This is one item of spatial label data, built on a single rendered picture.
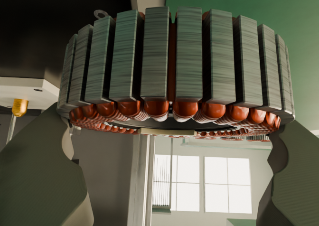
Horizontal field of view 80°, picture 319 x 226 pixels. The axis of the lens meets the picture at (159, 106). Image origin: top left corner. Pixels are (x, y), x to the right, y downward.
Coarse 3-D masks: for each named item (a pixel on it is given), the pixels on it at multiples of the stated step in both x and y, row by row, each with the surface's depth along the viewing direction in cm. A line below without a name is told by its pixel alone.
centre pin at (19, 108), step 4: (16, 100) 30; (20, 100) 30; (24, 100) 30; (16, 104) 30; (20, 104) 30; (24, 104) 30; (12, 108) 30; (16, 108) 30; (20, 108) 30; (24, 108) 30; (12, 112) 30; (16, 112) 30; (20, 112) 30; (24, 112) 30; (16, 116) 30; (20, 116) 30
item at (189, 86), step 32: (96, 32) 6; (128, 32) 6; (160, 32) 6; (192, 32) 5; (224, 32) 6; (256, 32) 6; (64, 64) 8; (96, 64) 6; (128, 64) 6; (160, 64) 5; (192, 64) 5; (224, 64) 5; (256, 64) 6; (288, 64) 7; (64, 96) 7; (96, 96) 6; (128, 96) 5; (160, 96) 5; (192, 96) 5; (224, 96) 5; (256, 96) 6; (288, 96) 7; (96, 128) 11; (128, 128) 13; (160, 128) 14; (192, 128) 13; (224, 128) 11; (256, 128) 8
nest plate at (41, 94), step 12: (0, 84) 24; (12, 84) 24; (24, 84) 24; (36, 84) 24; (48, 84) 25; (0, 96) 29; (12, 96) 29; (24, 96) 28; (36, 96) 28; (48, 96) 28; (36, 108) 37
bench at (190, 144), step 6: (192, 138) 322; (180, 144) 402; (186, 144) 331; (192, 144) 316; (198, 144) 317; (204, 144) 317; (210, 144) 317; (216, 144) 317; (222, 144) 318; (228, 144) 318; (234, 144) 318; (240, 144) 319; (270, 150) 393
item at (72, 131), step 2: (42, 110) 43; (44, 110) 43; (42, 112) 42; (72, 124) 42; (74, 126) 43; (70, 128) 42; (72, 128) 42; (74, 128) 43; (70, 130) 42; (72, 130) 42; (74, 130) 43; (76, 130) 44; (78, 130) 45; (80, 130) 46; (70, 132) 42; (72, 132) 42; (74, 132) 43; (76, 132) 44; (78, 132) 45; (80, 132) 46; (70, 134) 43; (72, 134) 44; (74, 134) 44; (76, 134) 44; (78, 134) 45; (80, 134) 46
